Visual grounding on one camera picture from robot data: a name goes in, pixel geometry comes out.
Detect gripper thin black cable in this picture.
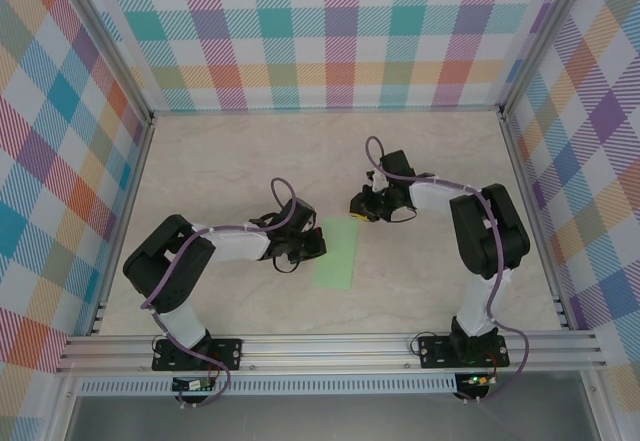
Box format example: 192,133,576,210
384,205,419,224
272,254,303,275

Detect right gripper thin black cable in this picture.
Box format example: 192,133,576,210
384,205,419,224

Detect aluminium corner post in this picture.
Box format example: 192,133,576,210
498,0,589,117
58,0,156,125

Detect light green paper sheet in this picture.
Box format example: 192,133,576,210
313,218,360,292

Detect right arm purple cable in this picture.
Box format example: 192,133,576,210
364,135,531,405

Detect left gripper thin black cable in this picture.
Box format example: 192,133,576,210
272,254,303,275

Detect aluminium table side rail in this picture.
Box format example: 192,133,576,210
88,113,157,337
499,110,571,331

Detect aluminium table end rail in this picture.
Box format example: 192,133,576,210
149,105,504,115

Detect aluminium frame leg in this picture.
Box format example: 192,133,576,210
579,371,615,441
47,374,81,441

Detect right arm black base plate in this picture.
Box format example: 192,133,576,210
417,335,510,370

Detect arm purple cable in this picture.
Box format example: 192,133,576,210
364,135,531,405
141,177,297,409

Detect grey metal bottom panel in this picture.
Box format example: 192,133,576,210
67,393,599,441

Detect long aluminium base rail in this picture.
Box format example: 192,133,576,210
54,329,609,375

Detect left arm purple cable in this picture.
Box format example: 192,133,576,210
141,177,297,409

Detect perforated grey cable duct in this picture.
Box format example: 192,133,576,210
77,373,459,396

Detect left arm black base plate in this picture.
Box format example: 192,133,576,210
151,338,245,371

